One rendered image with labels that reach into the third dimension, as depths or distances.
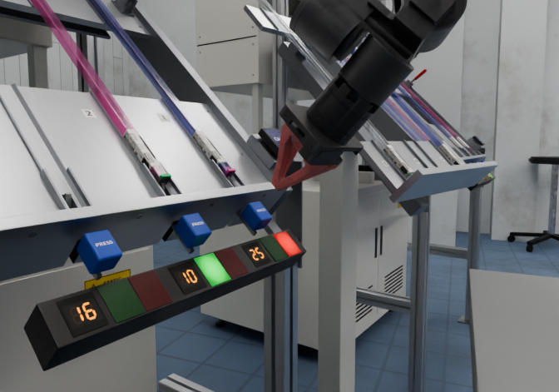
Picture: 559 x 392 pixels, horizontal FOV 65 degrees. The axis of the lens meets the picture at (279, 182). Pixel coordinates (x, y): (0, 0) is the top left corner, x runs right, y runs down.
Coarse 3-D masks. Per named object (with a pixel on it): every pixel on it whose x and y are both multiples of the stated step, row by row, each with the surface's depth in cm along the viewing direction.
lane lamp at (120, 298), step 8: (120, 280) 38; (104, 288) 37; (112, 288) 38; (120, 288) 38; (128, 288) 38; (104, 296) 36; (112, 296) 37; (120, 296) 37; (128, 296) 38; (136, 296) 38; (112, 304) 36; (120, 304) 37; (128, 304) 37; (136, 304) 38; (112, 312) 36; (120, 312) 36; (128, 312) 37; (136, 312) 37; (144, 312) 38; (120, 320) 36
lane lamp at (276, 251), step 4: (268, 236) 56; (272, 236) 57; (260, 240) 55; (264, 240) 55; (268, 240) 56; (272, 240) 56; (264, 244) 54; (268, 244) 55; (272, 244) 55; (276, 244) 56; (268, 248) 54; (272, 248) 55; (276, 248) 55; (280, 248) 56; (272, 252) 54; (276, 252) 55; (280, 252) 55; (284, 252) 56; (272, 256) 54; (276, 256) 54; (280, 256) 55; (284, 256) 55; (288, 256) 56; (276, 260) 54; (280, 260) 54
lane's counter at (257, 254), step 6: (246, 246) 52; (252, 246) 53; (258, 246) 53; (246, 252) 51; (252, 252) 52; (258, 252) 53; (264, 252) 53; (252, 258) 51; (258, 258) 52; (264, 258) 52; (258, 264) 51; (264, 264) 52
